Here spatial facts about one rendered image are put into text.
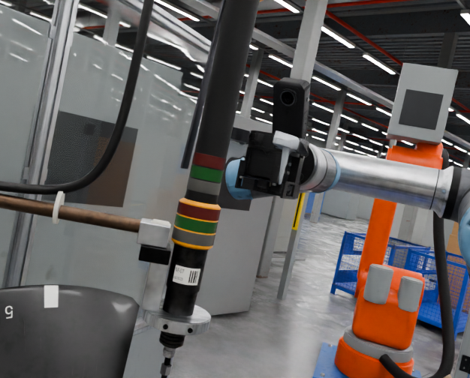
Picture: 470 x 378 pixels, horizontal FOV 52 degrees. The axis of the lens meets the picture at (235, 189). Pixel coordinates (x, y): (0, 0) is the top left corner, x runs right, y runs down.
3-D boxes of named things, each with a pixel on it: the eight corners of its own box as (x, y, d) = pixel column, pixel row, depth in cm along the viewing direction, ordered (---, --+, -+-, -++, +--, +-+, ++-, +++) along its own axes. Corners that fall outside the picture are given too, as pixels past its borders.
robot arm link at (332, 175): (299, 196, 88) (346, 191, 85) (278, 193, 79) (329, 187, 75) (296, 154, 89) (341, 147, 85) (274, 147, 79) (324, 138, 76)
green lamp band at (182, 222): (174, 228, 46) (176, 216, 46) (173, 221, 51) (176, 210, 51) (218, 236, 47) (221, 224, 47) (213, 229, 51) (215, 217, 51)
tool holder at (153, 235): (119, 326, 45) (139, 225, 45) (125, 302, 52) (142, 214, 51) (212, 340, 47) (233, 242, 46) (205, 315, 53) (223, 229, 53)
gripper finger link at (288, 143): (290, 187, 52) (289, 186, 61) (302, 134, 52) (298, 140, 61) (263, 181, 52) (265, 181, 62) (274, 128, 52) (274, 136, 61)
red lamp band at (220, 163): (192, 163, 47) (195, 151, 47) (190, 163, 50) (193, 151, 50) (226, 171, 47) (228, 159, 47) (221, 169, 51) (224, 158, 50)
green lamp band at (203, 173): (190, 177, 47) (192, 164, 47) (188, 175, 50) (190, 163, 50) (223, 184, 47) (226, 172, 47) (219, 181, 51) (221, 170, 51)
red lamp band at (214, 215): (177, 215, 46) (179, 202, 46) (176, 209, 51) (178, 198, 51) (221, 223, 47) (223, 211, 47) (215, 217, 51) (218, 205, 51)
